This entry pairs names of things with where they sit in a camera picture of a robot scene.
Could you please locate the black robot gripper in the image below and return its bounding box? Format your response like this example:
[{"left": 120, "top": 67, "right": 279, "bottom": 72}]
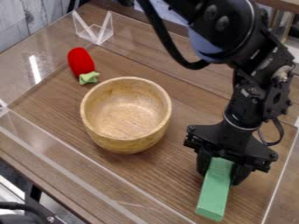
[{"left": 183, "top": 121, "right": 277, "bottom": 186}]

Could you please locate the green foam block stick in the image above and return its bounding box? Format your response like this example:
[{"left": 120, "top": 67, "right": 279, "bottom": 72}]
[{"left": 195, "top": 157, "right": 233, "bottom": 221}]

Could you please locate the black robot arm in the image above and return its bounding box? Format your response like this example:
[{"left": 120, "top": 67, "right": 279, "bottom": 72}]
[{"left": 136, "top": 0, "right": 295, "bottom": 186}]

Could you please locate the brown wooden bowl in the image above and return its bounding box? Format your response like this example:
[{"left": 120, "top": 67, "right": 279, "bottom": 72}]
[{"left": 80, "top": 76, "right": 173, "bottom": 154}]

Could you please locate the red plush strawberry toy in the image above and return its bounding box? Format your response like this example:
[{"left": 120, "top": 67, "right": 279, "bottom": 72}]
[{"left": 68, "top": 47, "right": 99, "bottom": 85}]

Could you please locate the wooden chair in background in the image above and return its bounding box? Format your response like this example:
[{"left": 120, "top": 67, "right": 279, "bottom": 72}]
[{"left": 256, "top": 0, "right": 299, "bottom": 41}]

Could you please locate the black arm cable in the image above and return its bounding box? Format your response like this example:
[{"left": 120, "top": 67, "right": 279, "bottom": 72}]
[{"left": 256, "top": 116, "right": 287, "bottom": 147}]

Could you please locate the black cable under table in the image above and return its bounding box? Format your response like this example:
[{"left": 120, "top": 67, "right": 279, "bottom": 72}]
[{"left": 0, "top": 200, "right": 48, "bottom": 224}]

